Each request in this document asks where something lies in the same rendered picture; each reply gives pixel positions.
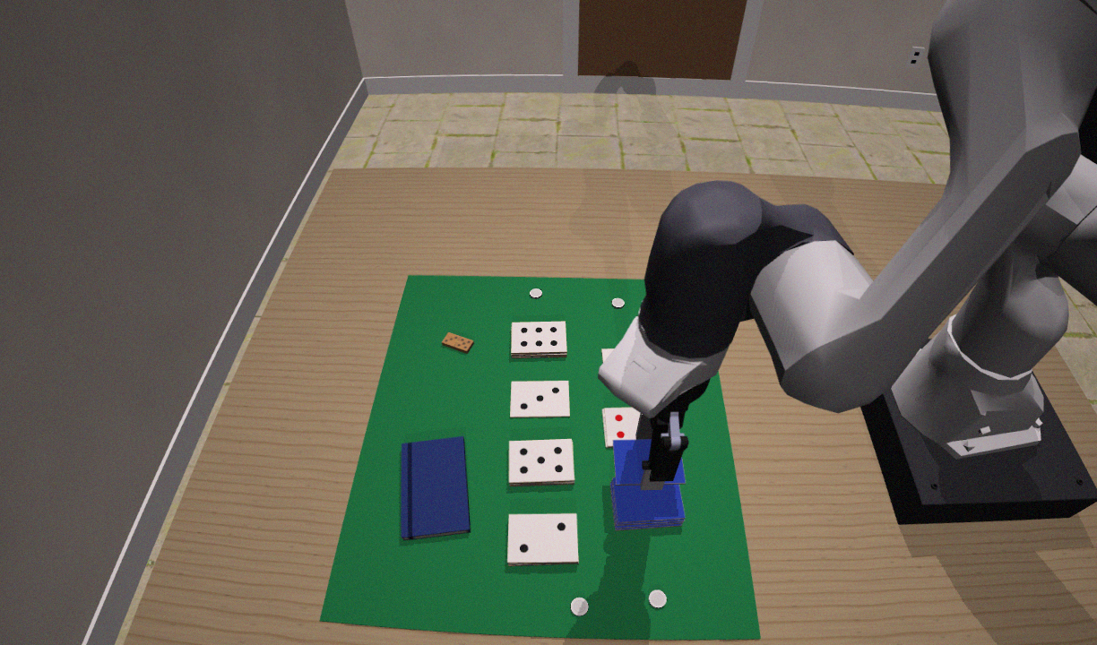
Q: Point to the green felt mat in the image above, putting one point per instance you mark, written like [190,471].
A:
[463,583]

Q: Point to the tan wooden domino tile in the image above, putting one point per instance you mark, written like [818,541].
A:
[457,342]

